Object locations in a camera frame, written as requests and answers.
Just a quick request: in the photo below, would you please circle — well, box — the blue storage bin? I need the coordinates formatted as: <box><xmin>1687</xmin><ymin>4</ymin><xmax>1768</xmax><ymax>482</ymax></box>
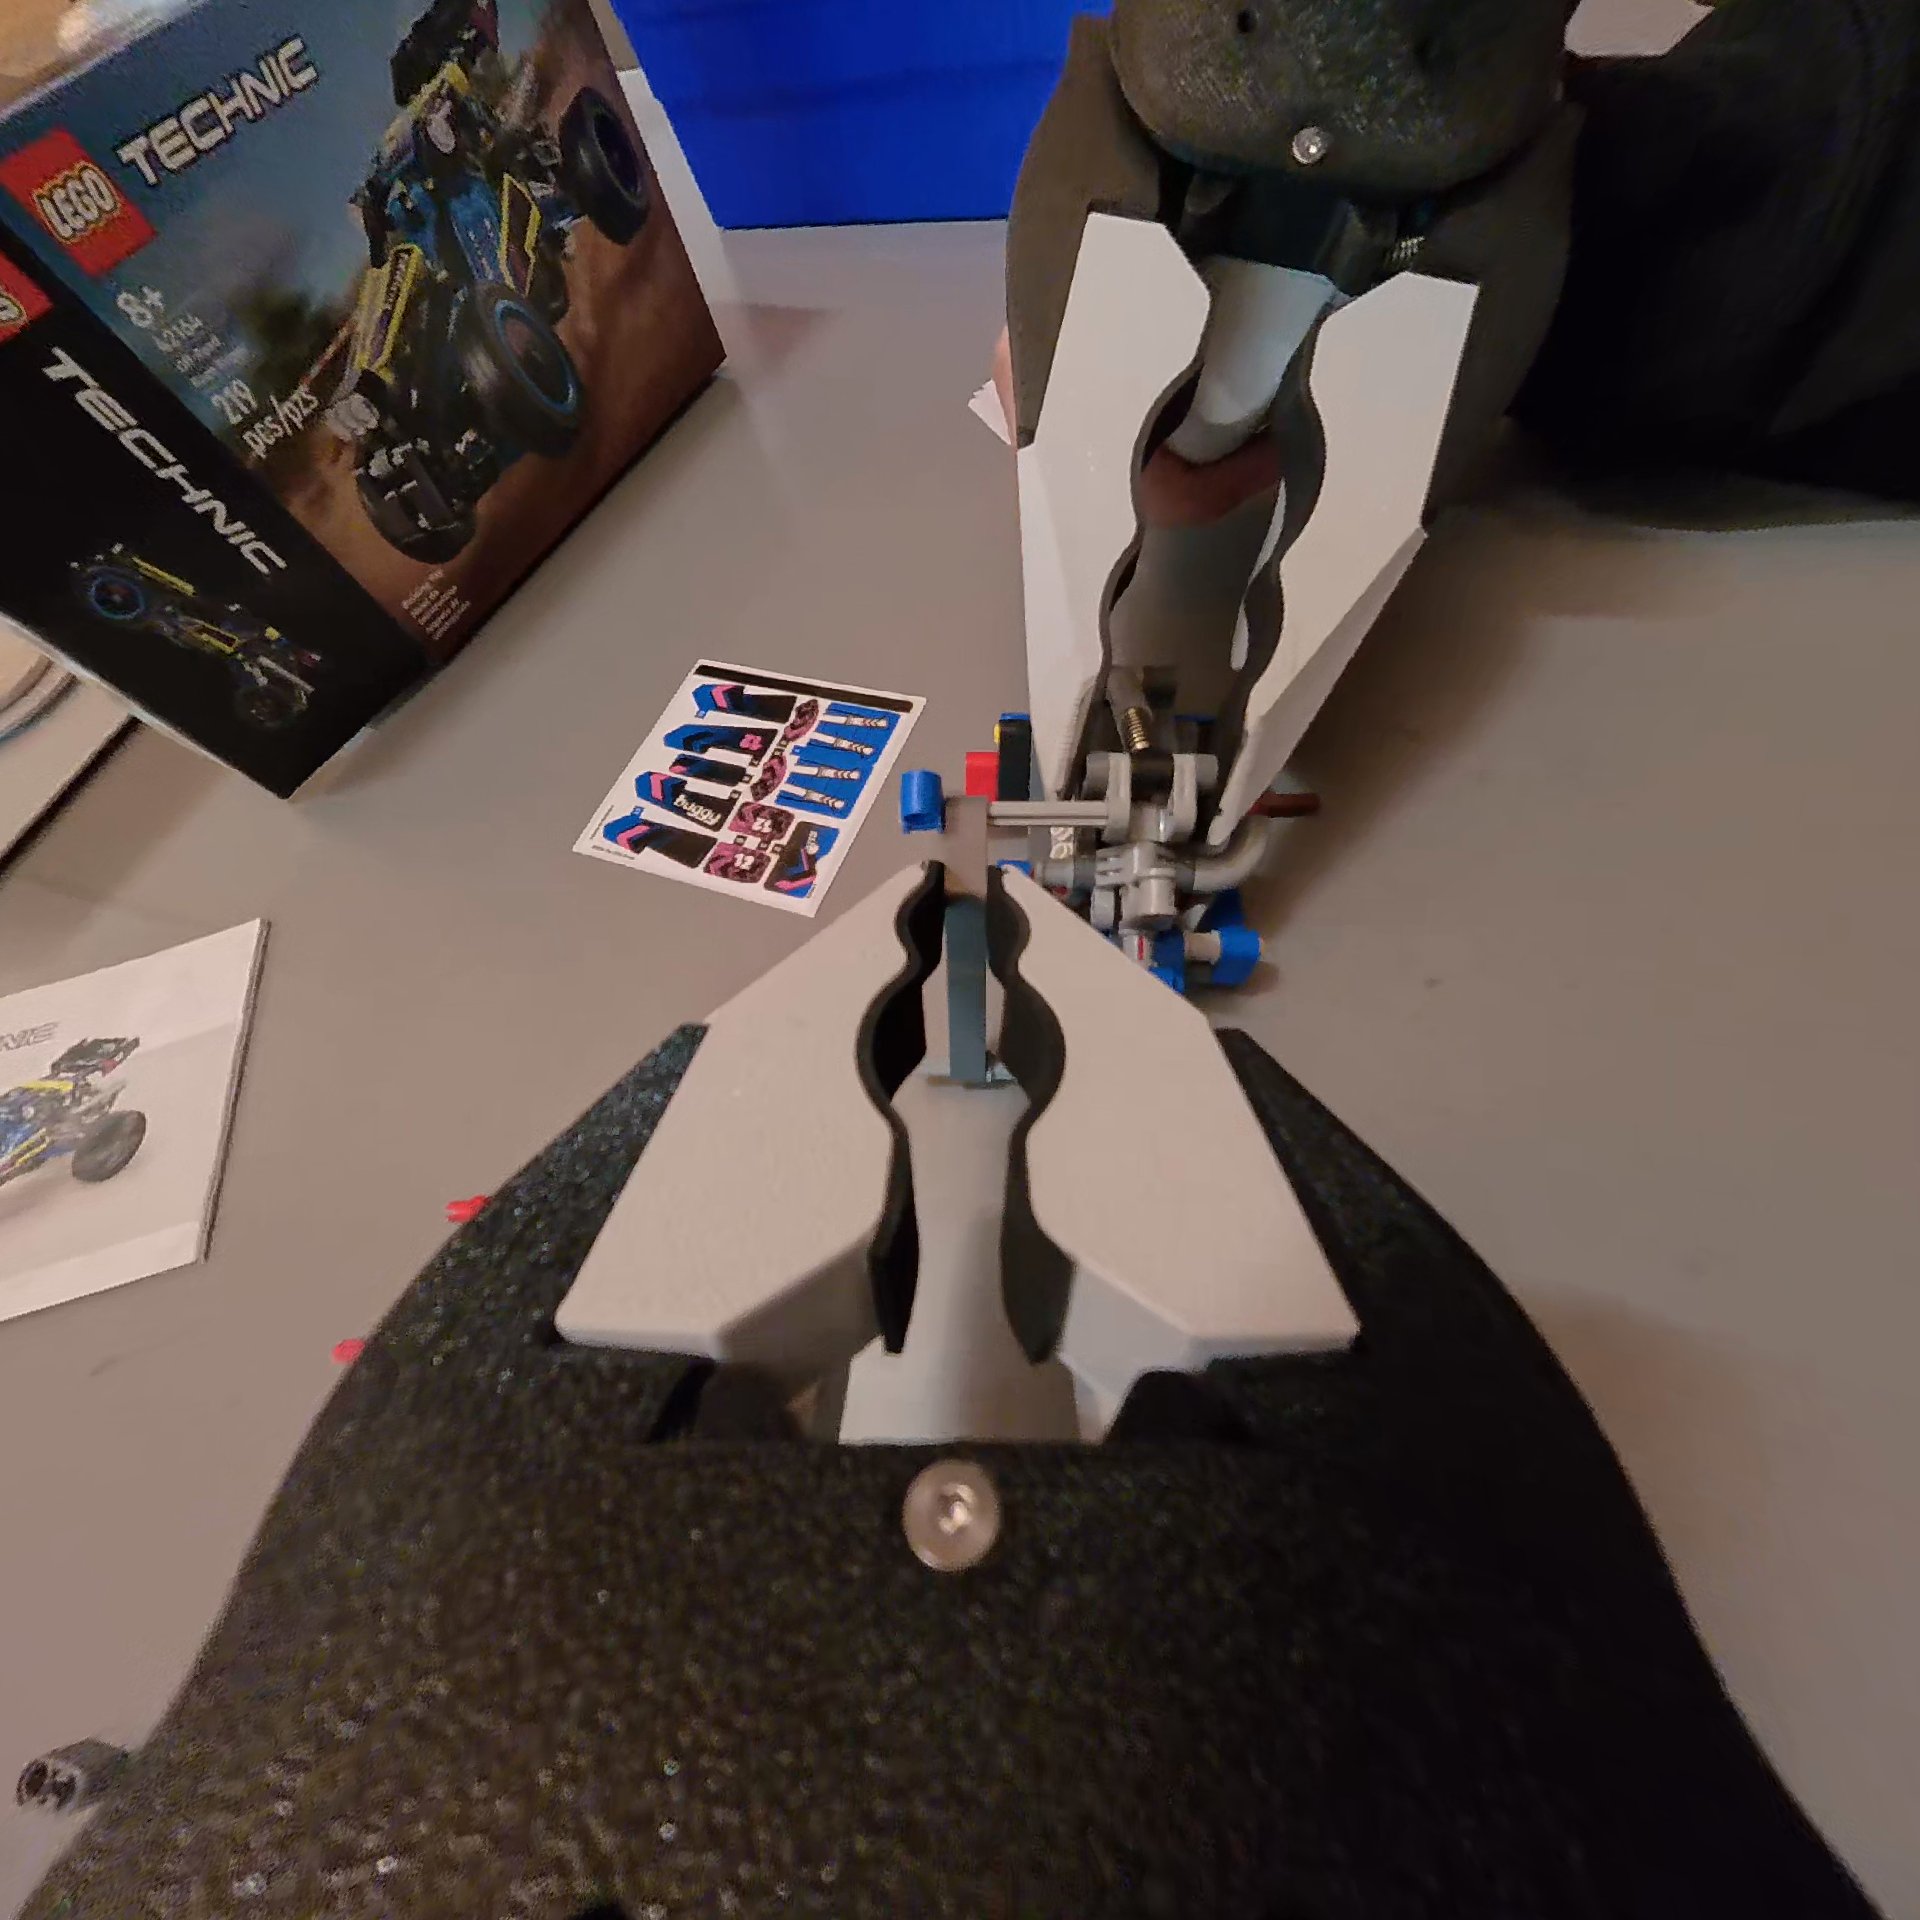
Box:
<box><xmin>608</xmin><ymin>0</ymin><xmax>1120</xmax><ymax>236</ymax></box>

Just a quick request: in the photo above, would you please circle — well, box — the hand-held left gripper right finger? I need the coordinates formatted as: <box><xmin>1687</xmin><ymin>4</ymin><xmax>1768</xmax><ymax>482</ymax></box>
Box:
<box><xmin>988</xmin><ymin>867</ymin><xmax>1362</xmax><ymax>1369</ymax></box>

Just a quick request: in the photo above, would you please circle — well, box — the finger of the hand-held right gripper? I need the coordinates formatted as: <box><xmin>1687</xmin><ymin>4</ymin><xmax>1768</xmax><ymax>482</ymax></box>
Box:
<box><xmin>1014</xmin><ymin>210</ymin><xmax>1213</xmax><ymax>800</ymax></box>
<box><xmin>1210</xmin><ymin>269</ymin><xmax>1485</xmax><ymax>845</ymax></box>

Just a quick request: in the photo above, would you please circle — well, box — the person's right forearm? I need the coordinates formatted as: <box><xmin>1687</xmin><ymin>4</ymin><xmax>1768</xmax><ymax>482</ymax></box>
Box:
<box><xmin>1500</xmin><ymin>0</ymin><xmax>1920</xmax><ymax>501</ymax></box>

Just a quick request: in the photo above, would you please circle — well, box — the dark grey angled beam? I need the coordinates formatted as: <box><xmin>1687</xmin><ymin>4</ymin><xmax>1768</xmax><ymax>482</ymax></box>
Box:
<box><xmin>940</xmin><ymin>817</ymin><xmax>1010</xmax><ymax>1093</ymax></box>

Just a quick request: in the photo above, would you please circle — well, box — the toy buggy chassis assembly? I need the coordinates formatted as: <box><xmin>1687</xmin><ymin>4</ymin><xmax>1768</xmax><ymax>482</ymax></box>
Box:
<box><xmin>966</xmin><ymin>660</ymin><xmax>1325</xmax><ymax>1001</ymax></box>

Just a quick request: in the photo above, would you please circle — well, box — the black toy set box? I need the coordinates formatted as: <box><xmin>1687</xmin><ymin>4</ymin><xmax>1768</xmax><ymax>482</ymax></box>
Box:
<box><xmin>0</xmin><ymin>0</ymin><xmax>732</xmax><ymax>802</ymax></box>

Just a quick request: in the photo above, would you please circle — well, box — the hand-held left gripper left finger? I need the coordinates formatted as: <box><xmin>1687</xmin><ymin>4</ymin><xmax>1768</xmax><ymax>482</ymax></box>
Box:
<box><xmin>555</xmin><ymin>861</ymin><xmax>941</xmax><ymax>1367</ymax></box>

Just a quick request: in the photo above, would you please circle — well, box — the white buggy picture booklet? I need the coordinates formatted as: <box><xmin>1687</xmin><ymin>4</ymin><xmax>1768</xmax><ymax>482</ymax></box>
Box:
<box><xmin>0</xmin><ymin>920</ymin><xmax>271</xmax><ymax>1327</ymax></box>

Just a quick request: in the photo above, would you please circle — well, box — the blue and pink sticker sheet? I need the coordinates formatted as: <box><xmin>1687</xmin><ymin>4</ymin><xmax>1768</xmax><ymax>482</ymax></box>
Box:
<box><xmin>570</xmin><ymin>660</ymin><xmax>928</xmax><ymax>920</ymax></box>

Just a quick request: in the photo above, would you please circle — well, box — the small dark grey beam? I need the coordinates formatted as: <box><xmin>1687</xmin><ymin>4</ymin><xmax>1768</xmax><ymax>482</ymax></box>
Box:
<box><xmin>13</xmin><ymin>1738</ymin><xmax>132</xmax><ymax>1813</ymax></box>

